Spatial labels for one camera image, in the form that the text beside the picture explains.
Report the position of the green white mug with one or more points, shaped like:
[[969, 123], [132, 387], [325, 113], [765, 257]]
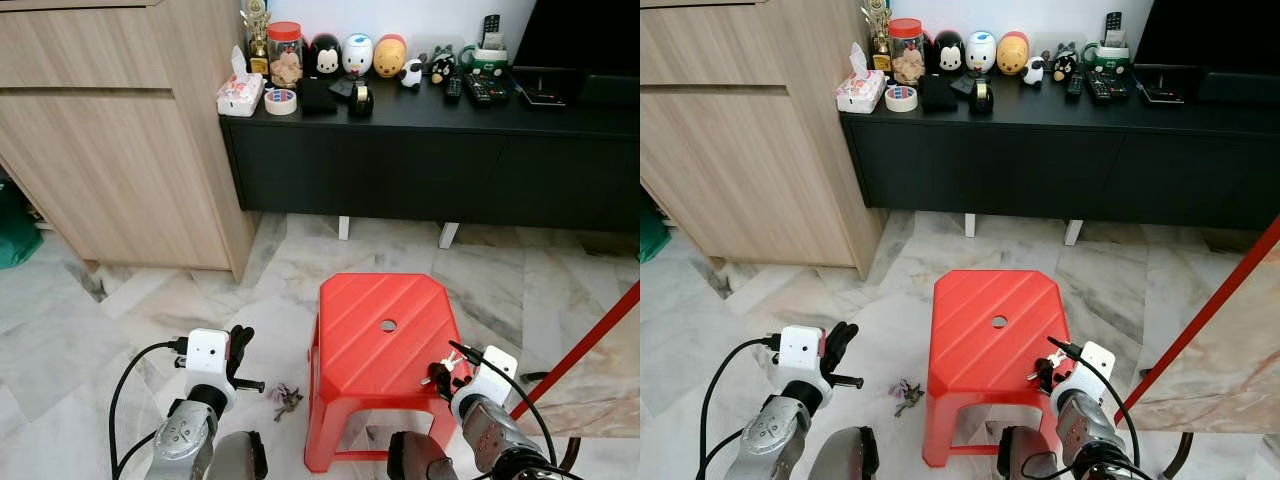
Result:
[[490, 62], [1113, 59]]

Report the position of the black television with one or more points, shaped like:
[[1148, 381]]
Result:
[[580, 35], [1210, 32]]

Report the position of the red plastic stool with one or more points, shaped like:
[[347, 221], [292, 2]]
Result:
[[995, 350], [385, 355]]

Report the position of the white duck plush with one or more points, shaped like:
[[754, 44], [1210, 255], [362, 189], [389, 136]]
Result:
[[358, 56], [981, 53]]

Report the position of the light wooden cabinet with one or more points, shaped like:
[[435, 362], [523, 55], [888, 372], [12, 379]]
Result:
[[110, 150], [740, 150]]

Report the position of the green bag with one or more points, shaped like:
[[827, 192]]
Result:
[[652, 235], [15, 230]]

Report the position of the small black white plush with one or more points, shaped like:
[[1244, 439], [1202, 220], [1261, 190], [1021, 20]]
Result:
[[442, 66], [1064, 62]]

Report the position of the white tape roll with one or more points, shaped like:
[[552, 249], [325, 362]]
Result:
[[901, 99], [280, 102]]

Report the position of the black mouse plush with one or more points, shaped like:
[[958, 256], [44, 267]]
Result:
[[947, 54], [324, 58]]

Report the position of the large black remote control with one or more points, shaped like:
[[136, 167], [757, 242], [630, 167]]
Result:
[[1108, 87], [486, 90]]

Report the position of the pink white tissue box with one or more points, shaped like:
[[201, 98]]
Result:
[[240, 95], [860, 92]]

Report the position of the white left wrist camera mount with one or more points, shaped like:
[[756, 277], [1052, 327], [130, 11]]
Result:
[[800, 352], [207, 355]]

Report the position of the yellow bear plush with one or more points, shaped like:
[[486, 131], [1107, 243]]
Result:
[[1013, 55], [390, 58]]

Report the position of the slim black remote control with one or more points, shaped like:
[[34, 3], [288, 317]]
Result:
[[1113, 27], [491, 30]]

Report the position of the marble table with red edge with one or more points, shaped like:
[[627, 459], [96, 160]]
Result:
[[1220, 350], [600, 370]]

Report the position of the black tape dispenser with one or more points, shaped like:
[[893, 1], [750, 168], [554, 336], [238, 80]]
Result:
[[360, 100], [981, 96]]

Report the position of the black TV console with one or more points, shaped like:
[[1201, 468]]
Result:
[[430, 165], [1060, 160]]

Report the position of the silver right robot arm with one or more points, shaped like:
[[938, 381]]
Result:
[[1090, 435], [495, 435]]

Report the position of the clear jar with red lid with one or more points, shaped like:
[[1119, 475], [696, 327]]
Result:
[[906, 56], [285, 60]]

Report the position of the small black remote control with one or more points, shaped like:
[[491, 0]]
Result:
[[454, 87], [1075, 85]]

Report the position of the flat black box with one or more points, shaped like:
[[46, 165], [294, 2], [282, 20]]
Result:
[[548, 97], [1164, 95]]

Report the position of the gold trophy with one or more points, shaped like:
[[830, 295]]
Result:
[[257, 40], [878, 38]]

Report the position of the key bunch with white tag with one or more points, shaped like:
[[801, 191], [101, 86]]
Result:
[[446, 371], [1044, 368]]

